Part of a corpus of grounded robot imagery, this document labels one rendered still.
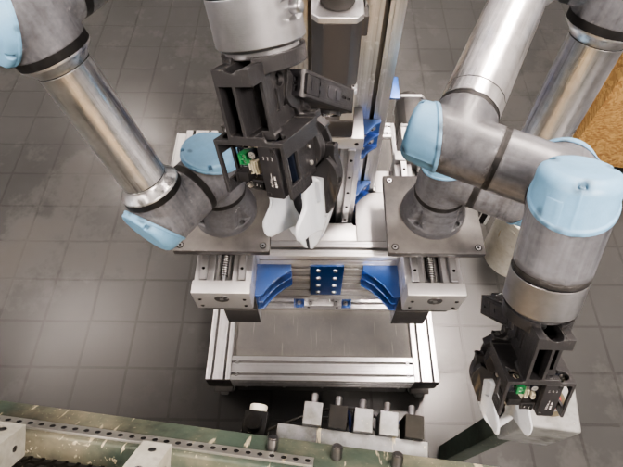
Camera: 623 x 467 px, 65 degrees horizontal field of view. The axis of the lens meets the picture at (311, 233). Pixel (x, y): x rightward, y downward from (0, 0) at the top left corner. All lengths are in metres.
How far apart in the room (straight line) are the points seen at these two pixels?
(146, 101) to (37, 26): 2.28
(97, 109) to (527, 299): 0.67
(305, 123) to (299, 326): 1.55
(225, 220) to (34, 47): 0.52
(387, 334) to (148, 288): 1.09
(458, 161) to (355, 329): 1.42
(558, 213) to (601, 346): 1.99
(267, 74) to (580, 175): 0.28
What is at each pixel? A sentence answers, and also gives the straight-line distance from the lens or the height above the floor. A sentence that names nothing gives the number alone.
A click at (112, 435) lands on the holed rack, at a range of 1.22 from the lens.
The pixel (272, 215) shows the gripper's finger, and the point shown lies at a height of 1.61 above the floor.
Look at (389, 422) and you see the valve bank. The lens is 1.29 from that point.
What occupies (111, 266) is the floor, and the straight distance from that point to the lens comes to 2.45.
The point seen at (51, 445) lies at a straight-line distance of 1.26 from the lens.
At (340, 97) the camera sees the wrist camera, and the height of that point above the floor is 1.67.
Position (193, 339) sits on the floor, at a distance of 2.19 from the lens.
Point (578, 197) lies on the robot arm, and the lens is 0.47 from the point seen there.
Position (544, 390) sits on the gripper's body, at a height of 1.50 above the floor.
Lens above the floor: 2.02
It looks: 59 degrees down
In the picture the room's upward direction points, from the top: straight up
